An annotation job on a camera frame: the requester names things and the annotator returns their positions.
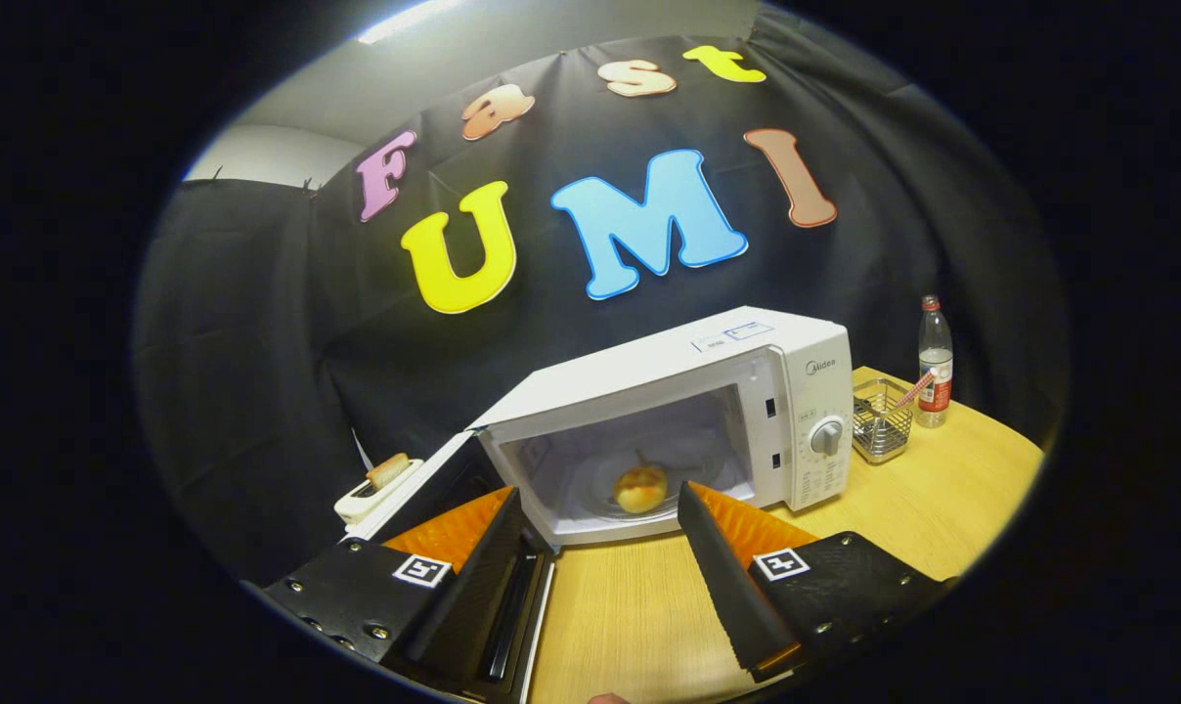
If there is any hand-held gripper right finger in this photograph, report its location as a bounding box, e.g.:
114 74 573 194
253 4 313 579
677 481 948 683

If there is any round bread bun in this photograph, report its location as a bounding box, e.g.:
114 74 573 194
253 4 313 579
613 463 670 515

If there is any cream toaster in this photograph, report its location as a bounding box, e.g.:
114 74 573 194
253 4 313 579
333 458 425 526

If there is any toast bread slice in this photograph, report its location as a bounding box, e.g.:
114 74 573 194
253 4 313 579
366 453 412 490

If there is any white microwave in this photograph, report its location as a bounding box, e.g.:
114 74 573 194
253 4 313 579
344 306 854 704

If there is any red white striped straw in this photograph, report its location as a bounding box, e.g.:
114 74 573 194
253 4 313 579
894 370 936 410

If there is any clear bottle with red label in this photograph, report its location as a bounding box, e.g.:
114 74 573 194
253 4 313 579
916 295 954 429

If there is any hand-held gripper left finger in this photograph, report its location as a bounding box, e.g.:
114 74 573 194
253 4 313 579
263 486 525 685

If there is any metal wire basket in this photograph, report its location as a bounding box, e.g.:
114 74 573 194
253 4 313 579
852 378 916 464

